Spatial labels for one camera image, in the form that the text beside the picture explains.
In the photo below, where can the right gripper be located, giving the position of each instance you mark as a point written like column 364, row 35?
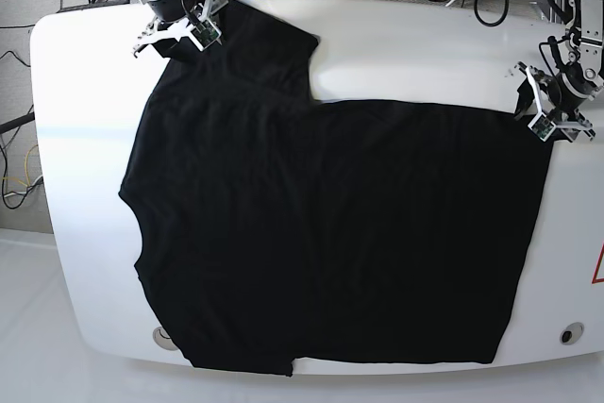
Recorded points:
column 167, row 33

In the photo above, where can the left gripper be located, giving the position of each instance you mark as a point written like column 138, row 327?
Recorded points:
column 572, row 93

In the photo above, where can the black T-shirt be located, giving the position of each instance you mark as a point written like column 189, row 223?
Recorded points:
column 276, row 227

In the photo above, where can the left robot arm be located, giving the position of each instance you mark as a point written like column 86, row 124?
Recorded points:
column 552, row 99

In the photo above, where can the red triangle warning sticker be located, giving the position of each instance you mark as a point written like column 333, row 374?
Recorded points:
column 598, row 273

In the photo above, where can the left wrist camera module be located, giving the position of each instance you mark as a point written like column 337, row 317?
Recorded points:
column 542, row 126

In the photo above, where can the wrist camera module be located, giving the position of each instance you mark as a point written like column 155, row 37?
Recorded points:
column 205, row 34
column 542, row 126

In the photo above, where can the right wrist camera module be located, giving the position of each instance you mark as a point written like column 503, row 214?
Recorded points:
column 205, row 34

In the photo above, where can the right table cable grommet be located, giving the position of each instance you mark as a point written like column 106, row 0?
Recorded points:
column 572, row 333

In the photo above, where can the table cable grommet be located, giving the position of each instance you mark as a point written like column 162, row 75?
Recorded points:
column 572, row 333
column 163, row 340

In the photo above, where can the left table cable grommet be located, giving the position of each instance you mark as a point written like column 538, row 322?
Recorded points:
column 163, row 340

